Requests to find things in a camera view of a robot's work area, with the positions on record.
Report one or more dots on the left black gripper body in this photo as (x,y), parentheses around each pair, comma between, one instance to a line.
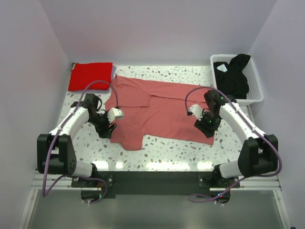
(100,123)

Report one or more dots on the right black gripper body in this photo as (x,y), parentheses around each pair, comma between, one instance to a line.
(209,123)

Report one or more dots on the pink t shirt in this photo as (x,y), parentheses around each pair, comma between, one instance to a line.
(155,108)

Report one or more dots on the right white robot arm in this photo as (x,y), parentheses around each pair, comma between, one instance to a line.
(259,153)

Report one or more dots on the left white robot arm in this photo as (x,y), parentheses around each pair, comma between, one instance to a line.
(55,151)

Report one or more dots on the black t shirt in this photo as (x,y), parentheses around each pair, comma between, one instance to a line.
(230,78)

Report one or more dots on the folded red t shirt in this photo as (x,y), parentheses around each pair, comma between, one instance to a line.
(83,74)

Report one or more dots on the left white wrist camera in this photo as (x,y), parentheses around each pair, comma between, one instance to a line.
(114,114)

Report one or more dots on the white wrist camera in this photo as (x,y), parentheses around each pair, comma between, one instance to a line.
(195,110)
(114,114)

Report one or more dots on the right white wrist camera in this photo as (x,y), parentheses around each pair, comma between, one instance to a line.
(195,110)

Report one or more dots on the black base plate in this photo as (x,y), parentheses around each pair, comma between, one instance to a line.
(158,183)

